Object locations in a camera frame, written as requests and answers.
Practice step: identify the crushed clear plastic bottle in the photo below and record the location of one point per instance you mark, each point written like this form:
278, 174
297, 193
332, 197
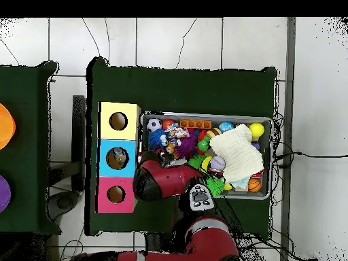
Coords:
119, 157

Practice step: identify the green puffer ball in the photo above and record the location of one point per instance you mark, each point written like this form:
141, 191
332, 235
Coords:
216, 186

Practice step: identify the cream waffle cloth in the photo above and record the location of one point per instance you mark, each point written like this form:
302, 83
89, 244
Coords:
236, 155

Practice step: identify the orange basketball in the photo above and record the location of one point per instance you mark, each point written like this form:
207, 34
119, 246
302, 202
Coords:
254, 185

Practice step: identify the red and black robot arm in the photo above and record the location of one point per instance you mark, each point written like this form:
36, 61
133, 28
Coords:
168, 179

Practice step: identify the wooden box with three holes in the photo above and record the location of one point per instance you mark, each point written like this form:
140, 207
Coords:
119, 130

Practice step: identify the purple spiky toy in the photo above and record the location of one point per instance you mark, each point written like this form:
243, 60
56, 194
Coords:
187, 146

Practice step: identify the blue puffer ball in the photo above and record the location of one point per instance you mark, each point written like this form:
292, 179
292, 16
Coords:
155, 140

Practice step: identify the soccer ball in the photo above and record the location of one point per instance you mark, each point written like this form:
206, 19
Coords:
154, 125

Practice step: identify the orange plastic block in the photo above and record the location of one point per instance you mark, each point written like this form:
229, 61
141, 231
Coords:
195, 124

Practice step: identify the white baseball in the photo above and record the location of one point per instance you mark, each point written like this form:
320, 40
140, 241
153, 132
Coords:
217, 163

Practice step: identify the dark green table cloth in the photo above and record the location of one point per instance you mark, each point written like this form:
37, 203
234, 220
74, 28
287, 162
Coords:
27, 108
176, 89

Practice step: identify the orange round object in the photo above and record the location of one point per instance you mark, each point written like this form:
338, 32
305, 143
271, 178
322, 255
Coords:
6, 126

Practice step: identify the purple round object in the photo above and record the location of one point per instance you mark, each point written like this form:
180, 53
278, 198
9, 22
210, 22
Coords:
4, 194

